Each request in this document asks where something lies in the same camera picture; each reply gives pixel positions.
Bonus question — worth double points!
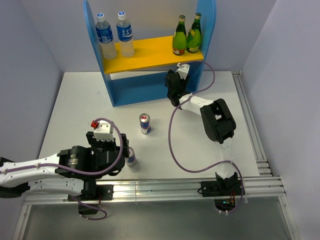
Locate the Red Bull can front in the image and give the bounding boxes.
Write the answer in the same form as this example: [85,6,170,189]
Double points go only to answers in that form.
[126,147,137,167]

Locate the red bull can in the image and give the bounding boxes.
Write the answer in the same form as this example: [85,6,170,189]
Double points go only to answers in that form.
[139,113,151,135]
[126,147,137,167]

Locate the blue and yellow shelf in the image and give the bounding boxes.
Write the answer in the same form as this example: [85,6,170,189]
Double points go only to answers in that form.
[83,0,217,107]

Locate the aluminium rail frame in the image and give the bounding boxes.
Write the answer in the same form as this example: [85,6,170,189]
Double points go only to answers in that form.
[14,71,301,240]

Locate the Pocari Sweat bottle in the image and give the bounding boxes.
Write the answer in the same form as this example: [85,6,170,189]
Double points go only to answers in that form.
[116,11,135,58]
[95,12,117,60]

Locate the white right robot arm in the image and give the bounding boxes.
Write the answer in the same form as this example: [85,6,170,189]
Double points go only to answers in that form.
[164,70,245,198]

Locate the green glass bottle right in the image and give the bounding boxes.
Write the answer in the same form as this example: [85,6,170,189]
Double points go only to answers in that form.
[186,12,202,53]

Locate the purple cable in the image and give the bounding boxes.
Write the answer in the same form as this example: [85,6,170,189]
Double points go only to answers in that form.
[0,117,125,221]
[168,60,245,213]

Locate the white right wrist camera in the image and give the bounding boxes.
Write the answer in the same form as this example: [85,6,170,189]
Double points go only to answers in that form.
[175,62,190,80]

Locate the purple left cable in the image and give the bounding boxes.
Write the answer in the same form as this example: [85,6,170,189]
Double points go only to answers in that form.
[0,117,125,221]

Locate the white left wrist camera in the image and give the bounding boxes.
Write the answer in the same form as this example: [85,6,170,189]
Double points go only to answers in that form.
[90,120,114,142]

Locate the green glass bottle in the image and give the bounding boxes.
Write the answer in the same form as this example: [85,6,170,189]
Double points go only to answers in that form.
[172,15,187,56]
[186,12,202,53]

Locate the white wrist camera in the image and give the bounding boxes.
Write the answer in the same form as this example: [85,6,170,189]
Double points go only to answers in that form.
[175,62,190,80]
[90,120,114,142]

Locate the green glass bottle left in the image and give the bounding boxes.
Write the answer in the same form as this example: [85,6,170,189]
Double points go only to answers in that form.
[172,15,187,56]

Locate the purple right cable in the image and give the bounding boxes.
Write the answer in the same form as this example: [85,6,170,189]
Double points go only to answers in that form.
[168,60,245,213]

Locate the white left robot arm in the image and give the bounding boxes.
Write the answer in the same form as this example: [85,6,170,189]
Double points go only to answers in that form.
[0,131,129,201]

